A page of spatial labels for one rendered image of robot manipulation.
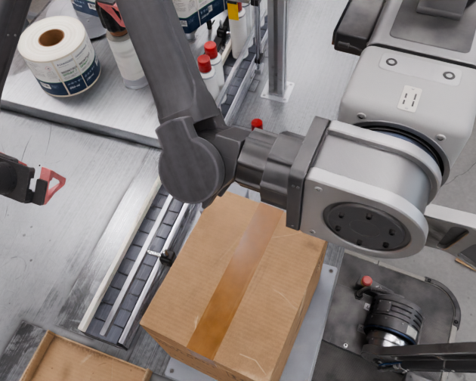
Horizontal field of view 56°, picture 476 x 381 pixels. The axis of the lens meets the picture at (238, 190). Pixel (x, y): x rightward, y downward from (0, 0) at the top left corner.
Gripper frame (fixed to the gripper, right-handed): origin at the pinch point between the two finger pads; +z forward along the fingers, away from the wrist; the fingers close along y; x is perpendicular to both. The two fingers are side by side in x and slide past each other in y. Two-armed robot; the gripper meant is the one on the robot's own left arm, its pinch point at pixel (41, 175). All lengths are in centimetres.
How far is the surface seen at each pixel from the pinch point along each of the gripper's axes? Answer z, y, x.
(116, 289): 17.1, -12.0, 25.9
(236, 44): 63, -9, -40
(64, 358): 9.4, -7.0, 42.5
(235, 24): 57, -9, -45
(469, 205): 158, -103, -5
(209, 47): 40, -10, -35
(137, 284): 19.1, -16.1, 23.6
